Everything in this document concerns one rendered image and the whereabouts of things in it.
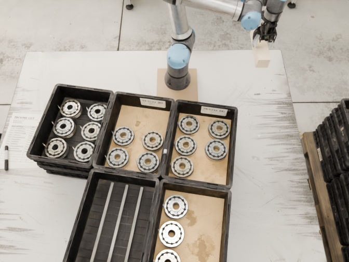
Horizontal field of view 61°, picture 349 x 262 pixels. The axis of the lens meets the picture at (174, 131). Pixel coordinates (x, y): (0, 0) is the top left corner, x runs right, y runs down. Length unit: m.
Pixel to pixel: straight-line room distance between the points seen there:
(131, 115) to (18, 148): 0.63
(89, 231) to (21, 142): 0.67
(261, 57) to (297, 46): 1.54
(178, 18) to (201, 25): 1.56
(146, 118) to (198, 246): 0.65
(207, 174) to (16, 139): 1.03
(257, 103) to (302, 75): 1.21
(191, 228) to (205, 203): 0.12
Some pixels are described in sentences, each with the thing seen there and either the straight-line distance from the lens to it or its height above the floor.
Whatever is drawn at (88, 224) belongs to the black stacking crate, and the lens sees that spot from 1.36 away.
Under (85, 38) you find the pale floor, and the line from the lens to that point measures 3.10.
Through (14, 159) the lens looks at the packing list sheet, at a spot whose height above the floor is 0.70.
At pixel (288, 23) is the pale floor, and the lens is 3.29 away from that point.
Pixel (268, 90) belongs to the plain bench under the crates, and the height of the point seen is 0.70.
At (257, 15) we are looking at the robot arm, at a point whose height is 1.27.
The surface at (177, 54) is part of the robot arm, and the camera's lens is 1.55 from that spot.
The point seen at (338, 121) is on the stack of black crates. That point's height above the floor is 0.49.
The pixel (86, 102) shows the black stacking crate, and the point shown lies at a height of 0.83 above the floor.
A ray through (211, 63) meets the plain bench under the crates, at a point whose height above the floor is 0.70.
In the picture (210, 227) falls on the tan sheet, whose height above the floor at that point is 0.83.
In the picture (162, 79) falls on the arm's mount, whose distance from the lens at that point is 1.73.
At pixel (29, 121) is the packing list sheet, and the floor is 0.70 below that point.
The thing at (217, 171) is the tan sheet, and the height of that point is 0.83.
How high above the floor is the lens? 2.11
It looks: 63 degrees down
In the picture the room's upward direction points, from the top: 1 degrees counter-clockwise
